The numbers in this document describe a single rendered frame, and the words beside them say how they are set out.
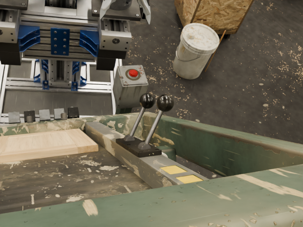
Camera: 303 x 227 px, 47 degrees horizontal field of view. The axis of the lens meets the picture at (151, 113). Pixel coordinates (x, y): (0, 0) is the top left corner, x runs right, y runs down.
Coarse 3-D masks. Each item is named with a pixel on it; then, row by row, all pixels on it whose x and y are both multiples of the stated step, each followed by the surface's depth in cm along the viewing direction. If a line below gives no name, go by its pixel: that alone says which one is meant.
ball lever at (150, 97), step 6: (144, 96) 83; (150, 96) 83; (144, 102) 83; (150, 102) 83; (144, 108) 84; (138, 114) 84; (138, 120) 84; (132, 132) 84; (126, 138) 82; (132, 138) 83
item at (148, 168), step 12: (96, 132) 112; (108, 132) 105; (108, 144) 96; (120, 156) 83; (132, 156) 73; (156, 156) 68; (132, 168) 73; (144, 168) 65; (156, 168) 59; (144, 180) 66; (156, 180) 59; (168, 180) 53
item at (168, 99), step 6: (162, 96) 72; (168, 96) 72; (156, 102) 73; (162, 102) 72; (168, 102) 72; (162, 108) 72; (168, 108) 72; (156, 120) 73; (156, 126) 73; (150, 132) 72; (150, 138) 72; (144, 144) 71
